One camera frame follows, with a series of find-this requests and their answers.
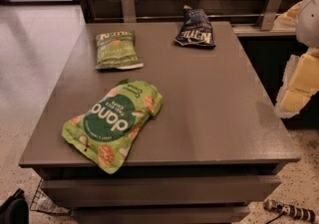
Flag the metal bracket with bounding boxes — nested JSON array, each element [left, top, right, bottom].
[[121, 0, 137, 23], [257, 0, 282, 30]]

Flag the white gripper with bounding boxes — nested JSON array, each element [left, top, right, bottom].
[[274, 0, 319, 118]]

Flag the grey cabinet upper drawer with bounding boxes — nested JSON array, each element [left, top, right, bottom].
[[41, 175, 280, 208]]

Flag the left metal bracket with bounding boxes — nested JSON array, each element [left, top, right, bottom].
[[121, 0, 137, 23]]

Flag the grey cabinet drawer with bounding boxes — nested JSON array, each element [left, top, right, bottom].
[[72, 206, 249, 224], [41, 175, 280, 208]]

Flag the grey side shelf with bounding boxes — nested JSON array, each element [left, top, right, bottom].
[[232, 25, 296, 37]]

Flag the black bag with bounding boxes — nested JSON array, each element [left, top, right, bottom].
[[0, 189, 29, 224]]

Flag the wire basket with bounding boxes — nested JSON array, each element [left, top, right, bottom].
[[29, 180, 71, 216]]

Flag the green Dang rice chip bag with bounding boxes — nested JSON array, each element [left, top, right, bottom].
[[62, 80, 162, 174]]

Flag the blue Kettle chip bag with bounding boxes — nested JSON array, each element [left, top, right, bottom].
[[174, 5, 215, 48]]

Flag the grey cabinet lower drawer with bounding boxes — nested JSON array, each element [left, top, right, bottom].
[[72, 206, 249, 224]]

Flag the right metal bracket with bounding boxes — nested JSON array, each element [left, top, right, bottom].
[[257, 0, 282, 30]]

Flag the green jalapeno Kettle chip bag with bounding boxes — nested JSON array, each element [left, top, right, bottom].
[[96, 31, 144, 70]]

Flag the black white power strip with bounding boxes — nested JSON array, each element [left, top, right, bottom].
[[263, 199, 319, 224]]

